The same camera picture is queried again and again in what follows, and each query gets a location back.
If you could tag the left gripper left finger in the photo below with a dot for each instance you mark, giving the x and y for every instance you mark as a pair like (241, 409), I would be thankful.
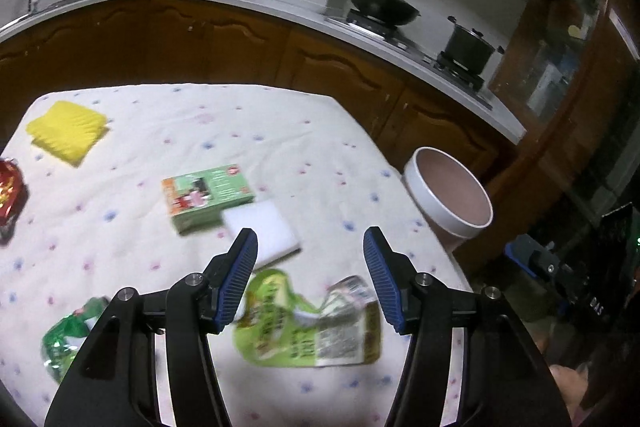
(112, 381)

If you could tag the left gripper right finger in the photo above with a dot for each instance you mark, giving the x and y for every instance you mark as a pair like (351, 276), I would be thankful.
(505, 380)

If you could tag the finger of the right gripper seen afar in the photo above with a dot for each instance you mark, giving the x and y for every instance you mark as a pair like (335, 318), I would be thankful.
(521, 252)

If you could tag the green snack bag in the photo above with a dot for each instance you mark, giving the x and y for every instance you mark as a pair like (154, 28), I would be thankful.
(60, 344)

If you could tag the green yellow spout pouch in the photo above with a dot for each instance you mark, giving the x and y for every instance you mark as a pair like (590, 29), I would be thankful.
(279, 328)

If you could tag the green milk carton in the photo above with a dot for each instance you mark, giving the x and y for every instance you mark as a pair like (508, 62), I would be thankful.
(196, 200)

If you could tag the white sponge block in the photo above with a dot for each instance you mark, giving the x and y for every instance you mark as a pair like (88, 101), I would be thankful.
(276, 237)

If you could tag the pink white trash bin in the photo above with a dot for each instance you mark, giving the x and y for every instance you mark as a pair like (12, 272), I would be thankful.
(452, 200)

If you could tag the person's right hand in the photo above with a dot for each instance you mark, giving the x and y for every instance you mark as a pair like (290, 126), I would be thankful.
(570, 366)

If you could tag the black stock pot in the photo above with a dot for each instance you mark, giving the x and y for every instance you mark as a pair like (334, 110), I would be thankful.
(467, 49)

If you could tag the crushed red can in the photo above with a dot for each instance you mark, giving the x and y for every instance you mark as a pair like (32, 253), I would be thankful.
(14, 193)

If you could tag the yellow sponge cloth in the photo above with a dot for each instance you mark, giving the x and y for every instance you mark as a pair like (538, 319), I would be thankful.
(68, 131)

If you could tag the gas stove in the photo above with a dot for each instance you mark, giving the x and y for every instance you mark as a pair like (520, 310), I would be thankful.
(393, 37)

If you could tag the black wok with lid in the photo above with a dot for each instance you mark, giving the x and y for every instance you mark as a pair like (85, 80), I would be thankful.
(389, 12)

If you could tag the lower wooden cabinets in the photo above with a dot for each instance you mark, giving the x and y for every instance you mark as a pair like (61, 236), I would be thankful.
(151, 41)

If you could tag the white countertop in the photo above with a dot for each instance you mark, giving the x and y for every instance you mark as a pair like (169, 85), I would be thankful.
(500, 118)

